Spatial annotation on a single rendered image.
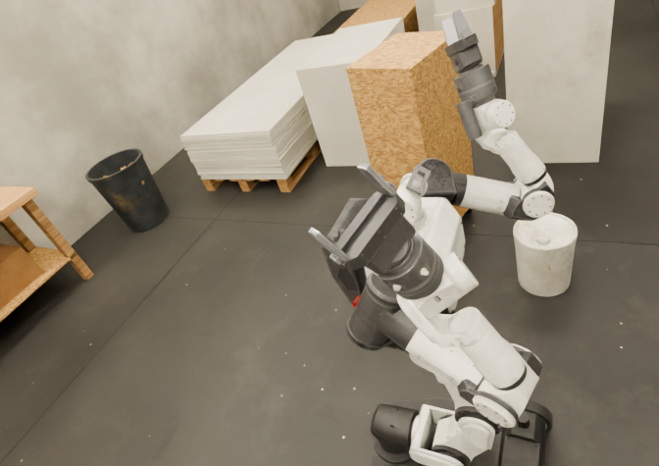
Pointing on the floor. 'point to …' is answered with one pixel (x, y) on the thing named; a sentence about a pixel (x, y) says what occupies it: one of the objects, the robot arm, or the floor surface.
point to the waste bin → (129, 189)
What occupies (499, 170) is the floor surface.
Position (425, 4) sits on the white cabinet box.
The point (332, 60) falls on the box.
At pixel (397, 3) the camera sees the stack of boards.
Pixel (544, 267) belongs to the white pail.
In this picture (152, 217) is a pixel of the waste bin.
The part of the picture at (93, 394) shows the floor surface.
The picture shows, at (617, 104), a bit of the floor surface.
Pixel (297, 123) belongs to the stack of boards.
